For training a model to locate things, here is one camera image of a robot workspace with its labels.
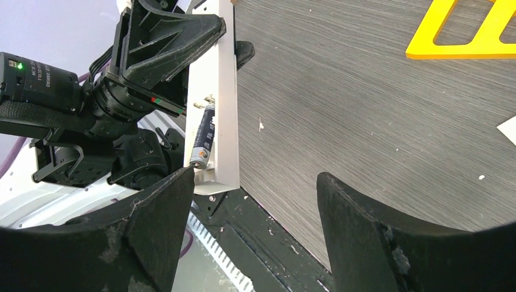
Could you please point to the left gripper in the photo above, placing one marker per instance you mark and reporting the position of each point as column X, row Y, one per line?
column 153, row 49

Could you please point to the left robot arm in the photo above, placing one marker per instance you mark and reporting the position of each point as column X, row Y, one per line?
column 86, row 128

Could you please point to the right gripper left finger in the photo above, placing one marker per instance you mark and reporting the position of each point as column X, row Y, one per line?
column 131, row 245

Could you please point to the yellow triangular frame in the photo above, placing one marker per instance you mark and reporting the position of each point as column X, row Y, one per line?
column 441, row 35

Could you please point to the white remote battery cover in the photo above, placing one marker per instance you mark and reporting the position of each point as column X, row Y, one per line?
column 214, row 75

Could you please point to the long white remote lid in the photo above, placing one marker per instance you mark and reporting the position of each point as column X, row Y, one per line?
column 508, row 129

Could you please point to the black battery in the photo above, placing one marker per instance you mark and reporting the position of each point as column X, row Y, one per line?
column 204, row 138

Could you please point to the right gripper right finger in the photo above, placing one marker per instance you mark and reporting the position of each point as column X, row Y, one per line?
column 375, row 247

